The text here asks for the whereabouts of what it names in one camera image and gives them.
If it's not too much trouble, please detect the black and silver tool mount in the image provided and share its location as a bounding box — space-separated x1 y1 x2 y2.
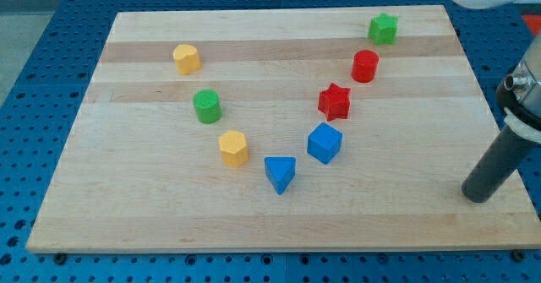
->
496 35 540 144

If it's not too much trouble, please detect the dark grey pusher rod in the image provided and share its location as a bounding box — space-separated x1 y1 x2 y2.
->
462 126 537 203

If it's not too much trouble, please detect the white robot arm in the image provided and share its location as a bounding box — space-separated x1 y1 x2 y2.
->
452 0 540 203

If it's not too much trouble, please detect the green star block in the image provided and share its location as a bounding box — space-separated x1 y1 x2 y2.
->
369 13 399 45

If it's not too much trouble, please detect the red star block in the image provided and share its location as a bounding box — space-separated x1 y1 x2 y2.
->
318 83 351 122

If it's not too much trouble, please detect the red cylinder block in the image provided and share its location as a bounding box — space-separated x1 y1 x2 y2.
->
351 50 380 83

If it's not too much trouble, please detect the wooden board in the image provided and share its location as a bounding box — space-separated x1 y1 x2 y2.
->
26 5 540 253

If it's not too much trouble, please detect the blue cube block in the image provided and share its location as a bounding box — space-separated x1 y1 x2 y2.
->
307 122 343 164

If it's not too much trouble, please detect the blue triangle block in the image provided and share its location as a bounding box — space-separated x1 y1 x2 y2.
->
264 156 297 195

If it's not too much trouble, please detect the yellow hexagon block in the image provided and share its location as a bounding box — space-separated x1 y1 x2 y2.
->
218 130 250 167

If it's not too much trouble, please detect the green cylinder block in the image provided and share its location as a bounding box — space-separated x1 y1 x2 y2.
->
193 89 222 124

